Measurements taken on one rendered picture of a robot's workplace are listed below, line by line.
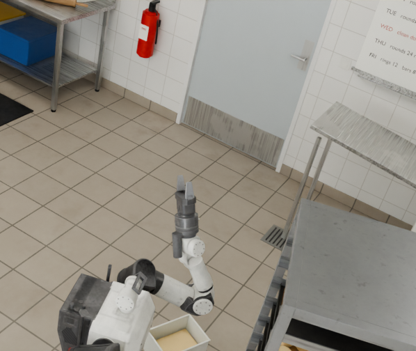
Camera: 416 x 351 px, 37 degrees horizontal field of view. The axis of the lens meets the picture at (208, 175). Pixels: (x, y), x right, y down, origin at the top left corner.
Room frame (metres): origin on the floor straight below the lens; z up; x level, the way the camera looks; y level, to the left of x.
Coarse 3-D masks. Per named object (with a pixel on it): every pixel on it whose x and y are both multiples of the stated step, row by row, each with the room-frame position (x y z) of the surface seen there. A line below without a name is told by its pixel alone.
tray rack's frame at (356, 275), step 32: (320, 224) 1.48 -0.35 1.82; (352, 224) 1.53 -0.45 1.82; (384, 224) 1.57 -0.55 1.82; (320, 256) 1.34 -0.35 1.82; (352, 256) 1.37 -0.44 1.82; (384, 256) 1.41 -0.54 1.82; (288, 288) 1.18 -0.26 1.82; (320, 288) 1.21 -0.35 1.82; (352, 288) 1.24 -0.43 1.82; (384, 288) 1.27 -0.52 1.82; (320, 320) 1.11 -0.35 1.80; (352, 320) 1.12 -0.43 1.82; (384, 320) 1.15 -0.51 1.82
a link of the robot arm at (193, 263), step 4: (184, 256) 1.84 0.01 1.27; (188, 256) 1.84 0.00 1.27; (192, 256) 1.85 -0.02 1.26; (200, 256) 1.85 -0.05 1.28; (180, 260) 1.83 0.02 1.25; (184, 260) 1.82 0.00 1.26; (188, 260) 1.83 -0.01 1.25; (192, 260) 1.83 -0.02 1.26; (196, 260) 1.83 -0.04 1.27; (200, 260) 1.82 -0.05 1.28; (184, 264) 1.82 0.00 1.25; (188, 264) 1.81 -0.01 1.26; (192, 264) 1.81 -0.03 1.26; (196, 264) 1.80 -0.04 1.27; (200, 264) 1.81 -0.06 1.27; (188, 268) 1.81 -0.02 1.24; (192, 268) 1.80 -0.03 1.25; (196, 268) 1.80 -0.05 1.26; (200, 268) 1.81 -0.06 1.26
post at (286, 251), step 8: (304, 200) 1.59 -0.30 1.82; (288, 248) 1.57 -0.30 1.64; (280, 256) 1.58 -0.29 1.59; (288, 256) 1.57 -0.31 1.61; (280, 272) 1.57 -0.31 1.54; (272, 288) 1.57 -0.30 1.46; (272, 296) 1.57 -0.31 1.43; (264, 312) 1.57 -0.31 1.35; (256, 320) 1.60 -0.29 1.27; (256, 328) 1.57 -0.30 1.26; (248, 344) 1.57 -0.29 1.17
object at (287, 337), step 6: (288, 336) 1.15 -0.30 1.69; (294, 336) 1.15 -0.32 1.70; (288, 342) 1.15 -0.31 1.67; (294, 342) 1.15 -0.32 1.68; (300, 342) 1.14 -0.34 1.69; (306, 342) 1.14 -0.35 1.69; (312, 342) 1.14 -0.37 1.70; (306, 348) 1.14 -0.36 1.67; (312, 348) 1.14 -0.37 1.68; (318, 348) 1.14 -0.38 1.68; (324, 348) 1.14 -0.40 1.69; (330, 348) 1.14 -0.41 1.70
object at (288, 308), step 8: (288, 304) 1.12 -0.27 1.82; (280, 312) 1.12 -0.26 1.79; (288, 312) 1.12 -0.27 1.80; (280, 320) 1.12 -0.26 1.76; (288, 320) 1.12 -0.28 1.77; (280, 328) 1.12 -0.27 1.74; (272, 336) 1.12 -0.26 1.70; (280, 336) 1.12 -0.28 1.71; (272, 344) 1.12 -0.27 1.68; (280, 344) 1.12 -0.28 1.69
